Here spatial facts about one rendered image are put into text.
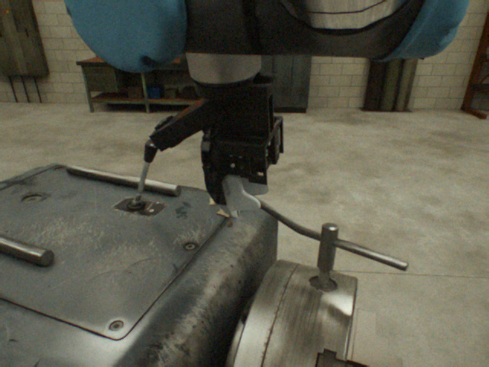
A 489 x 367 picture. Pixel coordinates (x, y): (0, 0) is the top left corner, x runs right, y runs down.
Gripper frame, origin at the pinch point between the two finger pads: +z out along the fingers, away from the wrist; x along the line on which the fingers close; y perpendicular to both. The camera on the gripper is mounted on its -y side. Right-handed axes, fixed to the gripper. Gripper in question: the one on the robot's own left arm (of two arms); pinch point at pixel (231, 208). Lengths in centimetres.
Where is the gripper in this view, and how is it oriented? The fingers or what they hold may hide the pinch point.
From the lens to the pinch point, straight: 50.4
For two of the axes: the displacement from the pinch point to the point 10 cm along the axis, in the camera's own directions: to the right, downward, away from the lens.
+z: 0.9, 7.6, 6.4
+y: 9.3, 1.6, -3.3
